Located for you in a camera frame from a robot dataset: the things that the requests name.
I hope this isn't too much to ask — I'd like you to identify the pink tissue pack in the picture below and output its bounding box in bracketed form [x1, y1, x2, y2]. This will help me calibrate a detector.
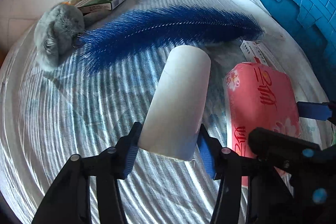
[224, 61, 301, 188]

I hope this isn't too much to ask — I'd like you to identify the white paper roll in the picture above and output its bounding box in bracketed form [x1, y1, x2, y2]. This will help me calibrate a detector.
[138, 46, 211, 161]

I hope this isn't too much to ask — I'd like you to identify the red white medicine box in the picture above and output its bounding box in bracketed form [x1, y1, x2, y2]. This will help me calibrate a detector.
[240, 40, 268, 65]

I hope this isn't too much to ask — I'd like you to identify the grey fluffy plush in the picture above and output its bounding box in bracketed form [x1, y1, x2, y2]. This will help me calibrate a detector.
[34, 3, 85, 72]

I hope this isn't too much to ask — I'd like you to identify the green orange medicine box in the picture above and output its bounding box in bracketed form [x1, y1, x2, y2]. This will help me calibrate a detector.
[75, 0, 126, 14]

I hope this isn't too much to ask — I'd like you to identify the striped white bed sheet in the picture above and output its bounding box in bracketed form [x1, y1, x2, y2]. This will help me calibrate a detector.
[1, 0, 327, 223]

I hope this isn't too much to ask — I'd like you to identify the blue feather duster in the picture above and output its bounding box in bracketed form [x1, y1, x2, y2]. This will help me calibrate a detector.
[76, 5, 264, 75]

